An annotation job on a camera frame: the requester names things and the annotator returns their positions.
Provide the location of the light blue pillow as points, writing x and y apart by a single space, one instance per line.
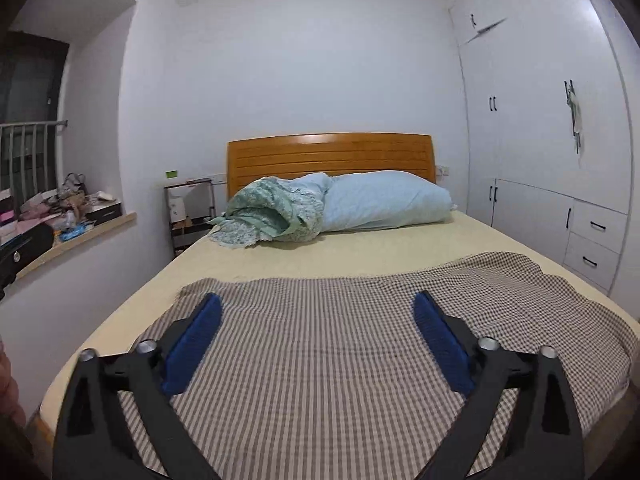
377 200

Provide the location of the window sill clutter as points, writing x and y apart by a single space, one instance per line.
70 210

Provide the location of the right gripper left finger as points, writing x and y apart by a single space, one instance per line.
93 440

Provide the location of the yellow mattress sheet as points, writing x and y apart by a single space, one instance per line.
340 255

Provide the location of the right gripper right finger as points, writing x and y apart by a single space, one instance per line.
543 439

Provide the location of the metal window railing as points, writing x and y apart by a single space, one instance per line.
29 159

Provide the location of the black bedside shelf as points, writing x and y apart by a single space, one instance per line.
190 206

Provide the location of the green floral quilt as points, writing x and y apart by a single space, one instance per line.
271 209

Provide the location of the brown checked blanket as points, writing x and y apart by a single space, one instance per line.
329 378

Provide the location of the white built-in wardrobe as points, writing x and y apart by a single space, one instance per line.
549 130

